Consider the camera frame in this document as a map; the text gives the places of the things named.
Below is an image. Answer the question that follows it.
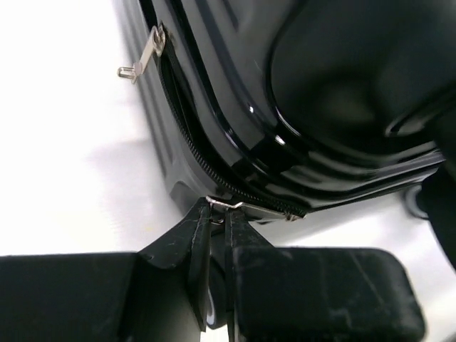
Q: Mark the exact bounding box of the black space-print kids suitcase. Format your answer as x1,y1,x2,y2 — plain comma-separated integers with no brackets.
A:
115,1,455,262

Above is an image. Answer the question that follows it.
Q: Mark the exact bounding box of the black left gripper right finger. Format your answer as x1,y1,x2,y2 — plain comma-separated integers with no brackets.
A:
225,210,426,341

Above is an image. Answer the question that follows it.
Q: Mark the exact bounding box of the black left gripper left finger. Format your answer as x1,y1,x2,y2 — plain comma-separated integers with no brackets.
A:
1,199,210,341

